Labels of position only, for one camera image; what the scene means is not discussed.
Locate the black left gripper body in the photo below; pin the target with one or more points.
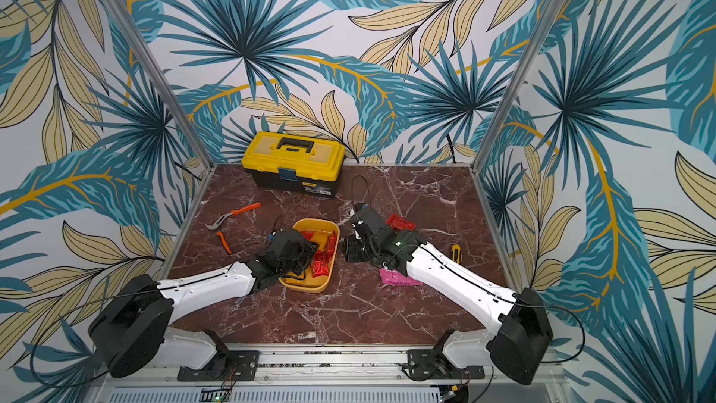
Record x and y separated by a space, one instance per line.
301 261

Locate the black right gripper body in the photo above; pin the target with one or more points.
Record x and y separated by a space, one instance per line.
358 241

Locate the red tea bag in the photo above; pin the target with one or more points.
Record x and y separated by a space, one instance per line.
397 223
326 240

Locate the pink tea bag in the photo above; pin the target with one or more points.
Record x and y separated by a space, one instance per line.
397 279

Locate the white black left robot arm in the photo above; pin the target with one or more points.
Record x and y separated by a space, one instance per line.
135 329

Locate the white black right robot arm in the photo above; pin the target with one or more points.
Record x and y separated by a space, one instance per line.
516 330

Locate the red tea bag in box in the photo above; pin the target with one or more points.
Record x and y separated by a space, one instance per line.
326 240

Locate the yellow plastic storage box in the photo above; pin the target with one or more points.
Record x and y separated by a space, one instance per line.
309 284

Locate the yellow black utility knife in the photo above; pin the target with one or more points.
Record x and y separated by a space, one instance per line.
456 253

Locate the yellow black plastic toolbox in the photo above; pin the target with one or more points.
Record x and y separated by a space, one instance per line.
295 163

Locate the orange handled water pump pliers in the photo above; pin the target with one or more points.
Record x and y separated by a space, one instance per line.
216 225

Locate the aluminium front rail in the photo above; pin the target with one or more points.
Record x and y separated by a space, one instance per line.
303 364

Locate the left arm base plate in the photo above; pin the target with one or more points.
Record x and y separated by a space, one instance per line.
230 366

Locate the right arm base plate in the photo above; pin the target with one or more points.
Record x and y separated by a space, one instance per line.
426 364

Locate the right aluminium corner post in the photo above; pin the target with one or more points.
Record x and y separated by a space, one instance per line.
539 35

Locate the aluminium corner post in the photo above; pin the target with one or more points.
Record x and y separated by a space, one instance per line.
136 42
539 35

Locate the left aluminium corner post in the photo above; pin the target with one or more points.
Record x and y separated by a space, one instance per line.
136 42

